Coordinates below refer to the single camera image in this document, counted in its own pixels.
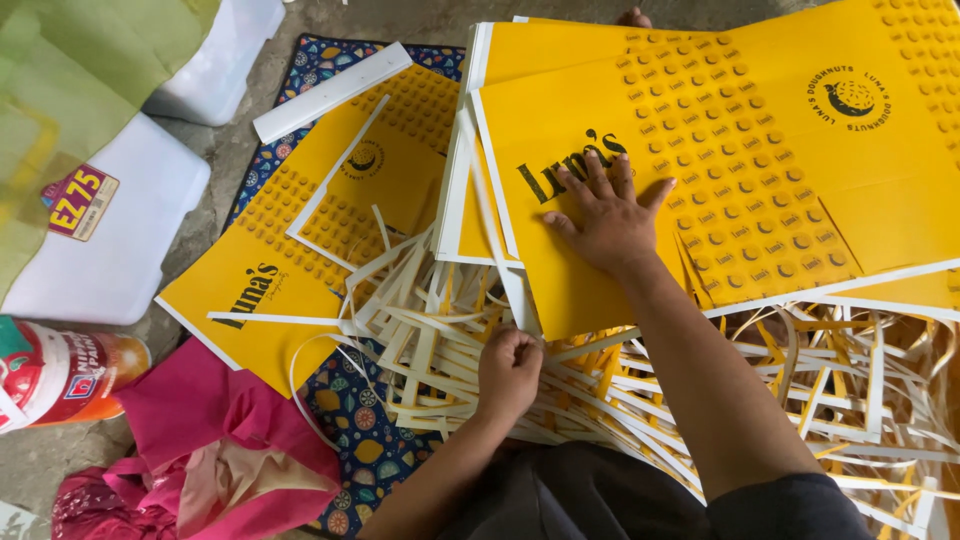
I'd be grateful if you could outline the white angled paper offcut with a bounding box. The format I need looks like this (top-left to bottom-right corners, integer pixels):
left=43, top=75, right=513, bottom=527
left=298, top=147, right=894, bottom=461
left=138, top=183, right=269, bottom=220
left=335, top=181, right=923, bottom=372
left=285, top=93, right=393, bottom=273

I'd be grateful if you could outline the white plastic lid with label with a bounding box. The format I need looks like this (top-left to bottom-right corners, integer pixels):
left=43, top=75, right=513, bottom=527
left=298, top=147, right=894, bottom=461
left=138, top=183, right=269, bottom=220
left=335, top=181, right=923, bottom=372
left=0, top=112, right=212, bottom=326

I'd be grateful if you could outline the white flat cardboard bar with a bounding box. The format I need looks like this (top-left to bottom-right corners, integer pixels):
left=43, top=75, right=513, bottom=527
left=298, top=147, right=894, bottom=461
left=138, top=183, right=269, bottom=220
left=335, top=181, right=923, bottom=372
left=252, top=41, right=414, bottom=146

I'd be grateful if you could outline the green cloth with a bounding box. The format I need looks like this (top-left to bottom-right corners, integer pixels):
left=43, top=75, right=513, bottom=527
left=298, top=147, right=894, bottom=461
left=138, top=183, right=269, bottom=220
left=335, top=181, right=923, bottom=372
left=0, top=0, right=223, bottom=303

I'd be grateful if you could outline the yellow die-cut cardboard sheet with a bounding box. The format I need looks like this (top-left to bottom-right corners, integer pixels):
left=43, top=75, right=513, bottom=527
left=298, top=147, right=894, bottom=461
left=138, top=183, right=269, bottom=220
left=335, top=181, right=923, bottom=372
left=155, top=63, right=462, bottom=400

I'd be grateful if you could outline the pink cloth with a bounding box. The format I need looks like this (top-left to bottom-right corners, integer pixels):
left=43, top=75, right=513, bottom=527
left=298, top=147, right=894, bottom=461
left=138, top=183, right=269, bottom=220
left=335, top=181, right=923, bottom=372
left=51, top=336, right=343, bottom=540

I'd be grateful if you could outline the white paper trim strip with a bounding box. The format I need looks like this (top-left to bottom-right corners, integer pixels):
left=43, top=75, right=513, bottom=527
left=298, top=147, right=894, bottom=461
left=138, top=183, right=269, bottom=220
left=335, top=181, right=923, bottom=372
left=457, top=105, right=543, bottom=339

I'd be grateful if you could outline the person's dark clothing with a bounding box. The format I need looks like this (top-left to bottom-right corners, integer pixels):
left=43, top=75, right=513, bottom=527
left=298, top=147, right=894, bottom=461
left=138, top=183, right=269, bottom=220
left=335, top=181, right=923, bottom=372
left=438, top=441, right=876, bottom=540

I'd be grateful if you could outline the dark blue fruit-patterned mat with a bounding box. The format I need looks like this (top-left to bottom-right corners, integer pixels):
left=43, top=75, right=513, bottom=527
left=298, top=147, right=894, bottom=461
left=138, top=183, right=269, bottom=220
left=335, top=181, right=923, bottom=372
left=223, top=33, right=468, bottom=538

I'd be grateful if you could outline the white plastic container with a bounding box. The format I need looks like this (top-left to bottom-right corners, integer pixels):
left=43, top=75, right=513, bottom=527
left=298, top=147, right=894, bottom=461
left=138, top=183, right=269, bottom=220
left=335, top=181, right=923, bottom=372
left=142, top=0, right=287, bottom=128

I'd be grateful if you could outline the person's left hand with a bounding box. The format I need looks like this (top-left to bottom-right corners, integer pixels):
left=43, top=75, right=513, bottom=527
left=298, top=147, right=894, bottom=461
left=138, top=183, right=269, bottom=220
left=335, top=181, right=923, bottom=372
left=476, top=324, right=545, bottom=423

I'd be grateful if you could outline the person's right hand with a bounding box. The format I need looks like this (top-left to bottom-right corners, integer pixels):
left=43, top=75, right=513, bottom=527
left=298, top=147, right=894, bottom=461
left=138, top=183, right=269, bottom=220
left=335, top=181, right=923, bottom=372
left=542, top=149, right=678, bottom=280

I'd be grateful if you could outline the pile of paper offcut strips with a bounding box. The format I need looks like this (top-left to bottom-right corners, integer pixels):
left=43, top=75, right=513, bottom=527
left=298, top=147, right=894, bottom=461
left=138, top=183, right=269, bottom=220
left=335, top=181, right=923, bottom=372
left=206, top=202, right=960, bottom=540

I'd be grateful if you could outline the yellow printed box sheet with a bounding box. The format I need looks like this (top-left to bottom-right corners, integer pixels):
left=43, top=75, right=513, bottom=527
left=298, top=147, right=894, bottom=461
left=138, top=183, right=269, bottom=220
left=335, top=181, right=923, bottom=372
left=471, top=0, right=960, bottom=343

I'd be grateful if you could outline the stack of yellow cardboard sheets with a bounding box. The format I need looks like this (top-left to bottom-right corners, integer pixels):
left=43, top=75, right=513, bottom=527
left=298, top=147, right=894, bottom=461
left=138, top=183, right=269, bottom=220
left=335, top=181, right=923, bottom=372
left=433, top=15, right=960, bottom=325

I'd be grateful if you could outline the paint can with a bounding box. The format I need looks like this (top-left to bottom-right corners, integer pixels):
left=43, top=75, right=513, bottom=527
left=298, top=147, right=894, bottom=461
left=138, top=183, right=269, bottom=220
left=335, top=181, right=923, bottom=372
left=0, top=315, right=153, bottom=437

